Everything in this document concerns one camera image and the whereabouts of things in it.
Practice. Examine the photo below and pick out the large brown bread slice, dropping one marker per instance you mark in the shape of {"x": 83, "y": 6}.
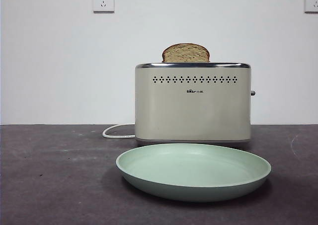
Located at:
{"x": 185, "y": 54}

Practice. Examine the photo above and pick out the pale green round plate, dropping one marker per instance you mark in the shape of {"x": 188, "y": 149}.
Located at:
{"x": 193, "y": 169}

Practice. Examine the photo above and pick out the cream toaster with chrome top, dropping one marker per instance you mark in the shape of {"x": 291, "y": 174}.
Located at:
{"x": 188, "y": 113}

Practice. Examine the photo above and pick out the white wall socket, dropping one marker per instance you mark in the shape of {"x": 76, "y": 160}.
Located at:
{"x": 312, "y": 1}
{"x": 103, "y": 1}

